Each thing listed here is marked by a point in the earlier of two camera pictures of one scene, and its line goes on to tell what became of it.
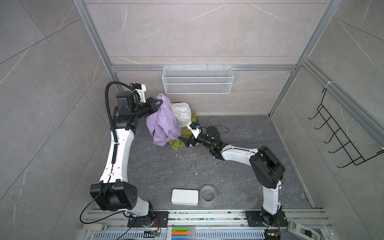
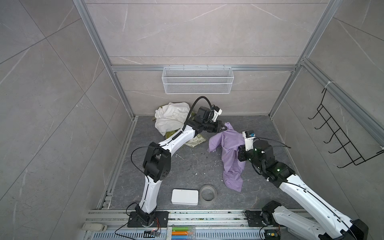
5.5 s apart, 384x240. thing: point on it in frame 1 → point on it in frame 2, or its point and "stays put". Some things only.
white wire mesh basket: [198, 80] stays put
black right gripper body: [202, 139] → [245, 155]
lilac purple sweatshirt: [164, 125] → [227, 143]
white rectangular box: [186, 197] stays put
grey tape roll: [208, 193] stays put
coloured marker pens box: [183, 232] stays put
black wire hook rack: [354, 154] stays put
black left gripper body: [145, 108] → [213, 126]
